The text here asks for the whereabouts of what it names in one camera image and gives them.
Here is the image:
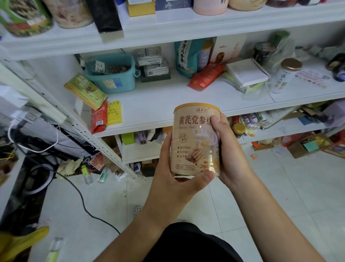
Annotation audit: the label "person's right hand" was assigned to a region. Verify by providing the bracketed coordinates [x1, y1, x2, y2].
[210, 113, 255, 190]

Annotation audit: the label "person's left hand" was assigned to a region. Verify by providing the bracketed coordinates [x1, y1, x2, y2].
[143, 131, 215, 227]

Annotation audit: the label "white metal shelving unit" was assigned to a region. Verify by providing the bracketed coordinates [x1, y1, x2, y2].
[0, 0, 345, 179]

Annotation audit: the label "tall black and yellow box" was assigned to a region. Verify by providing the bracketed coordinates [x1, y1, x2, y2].
[86, 0, 124, 34]

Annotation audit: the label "clear green label nut jar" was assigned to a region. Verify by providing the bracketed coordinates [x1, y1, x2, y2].
[0, 0, 54, 37]

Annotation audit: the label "person's right forearm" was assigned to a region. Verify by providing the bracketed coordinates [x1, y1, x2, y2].
[232, 172, 327, 262]

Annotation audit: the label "person's black clothing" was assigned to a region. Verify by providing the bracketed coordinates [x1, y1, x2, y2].
[143, 222, 243, 262]

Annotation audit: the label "white flat box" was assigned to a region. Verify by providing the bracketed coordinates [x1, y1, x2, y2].
[226, 58, 270, 88]

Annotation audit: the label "white box brown print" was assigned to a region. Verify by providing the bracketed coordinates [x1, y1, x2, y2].
[210, 33, 248, 66]

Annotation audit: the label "dark blue moon box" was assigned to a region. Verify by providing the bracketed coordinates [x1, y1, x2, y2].
[155, 0, 194, 12]

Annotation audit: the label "yellow box white label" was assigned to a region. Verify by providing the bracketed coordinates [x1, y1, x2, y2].
[125, 0, 156, 17]

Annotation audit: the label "brown carton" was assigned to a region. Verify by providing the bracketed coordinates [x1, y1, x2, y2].
[287, 134, 332, 159]

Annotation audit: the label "red pouch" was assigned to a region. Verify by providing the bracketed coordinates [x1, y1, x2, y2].
[189, 63, 227, 91]

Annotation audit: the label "yellow tag packet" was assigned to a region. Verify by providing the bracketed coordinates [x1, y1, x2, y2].
[107, 100, 124, 126]

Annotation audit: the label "red snack packet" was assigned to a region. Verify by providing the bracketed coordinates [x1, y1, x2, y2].
[91, 101, 109, 135]

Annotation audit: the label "dark jar with lid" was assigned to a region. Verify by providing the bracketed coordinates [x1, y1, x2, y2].
[253, 42, 277, 67]

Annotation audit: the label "teal pouch bag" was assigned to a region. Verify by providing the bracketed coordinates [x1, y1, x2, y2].
[174, 38, 213, 79]

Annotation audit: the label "small black grey boxes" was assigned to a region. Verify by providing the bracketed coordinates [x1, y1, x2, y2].
[134, 46, 172, 83]

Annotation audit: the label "small clear bottle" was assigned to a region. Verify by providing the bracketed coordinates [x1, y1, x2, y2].
[46, 236, 64, 262]

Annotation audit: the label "teal plastic basket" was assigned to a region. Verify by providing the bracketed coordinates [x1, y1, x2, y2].
[83, 53, 141, 94]

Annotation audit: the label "green snack packet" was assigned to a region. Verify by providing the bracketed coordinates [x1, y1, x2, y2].
[65, 73, 109, 111]

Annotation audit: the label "yellow plastic bag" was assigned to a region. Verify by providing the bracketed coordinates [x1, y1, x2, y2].
[0, 226, 49, 262]

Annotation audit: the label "pink cylinder canister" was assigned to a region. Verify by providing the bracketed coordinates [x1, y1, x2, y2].
[193, 0, 229, 16]

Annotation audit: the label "beige cylinder canister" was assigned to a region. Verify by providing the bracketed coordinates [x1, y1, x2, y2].
[229, 0, 267, 12]

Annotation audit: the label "red canister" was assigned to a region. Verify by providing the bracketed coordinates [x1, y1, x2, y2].
[267, 0, 298, 8]

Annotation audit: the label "white power strip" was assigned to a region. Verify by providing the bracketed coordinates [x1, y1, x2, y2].
[0, 62, 68, 125]

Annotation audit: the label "white power adapter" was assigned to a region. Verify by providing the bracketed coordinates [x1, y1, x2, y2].
[0, 85, 28, 111]

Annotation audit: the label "white ring light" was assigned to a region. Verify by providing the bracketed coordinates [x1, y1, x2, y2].
[22, 162, 56, 195]

